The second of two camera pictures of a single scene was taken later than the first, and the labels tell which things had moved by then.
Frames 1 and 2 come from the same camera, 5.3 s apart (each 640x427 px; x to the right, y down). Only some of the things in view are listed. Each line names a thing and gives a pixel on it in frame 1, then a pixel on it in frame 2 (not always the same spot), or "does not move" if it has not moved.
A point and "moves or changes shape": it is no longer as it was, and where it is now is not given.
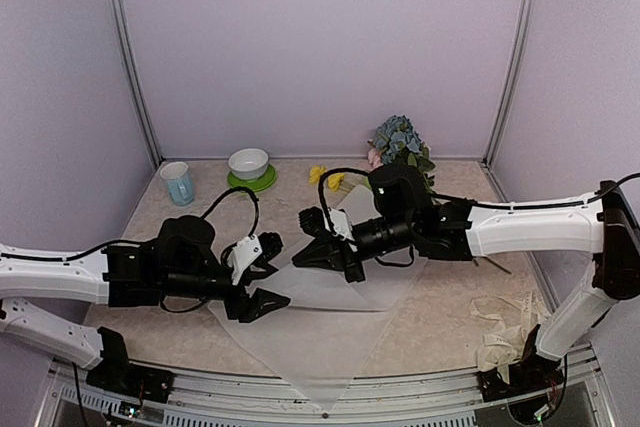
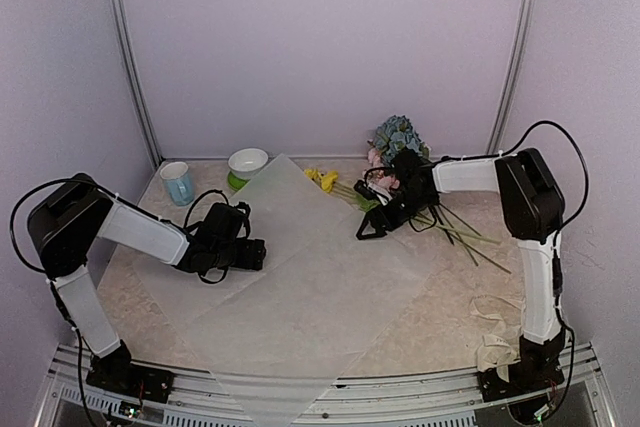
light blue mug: (179, 182) does not move
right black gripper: (331, 252) → (377, 222)
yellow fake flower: (334, 179) moves or changes shape
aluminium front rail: (222, 398) does not move
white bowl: (248, 163) does not move
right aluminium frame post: (521, 56) does not move
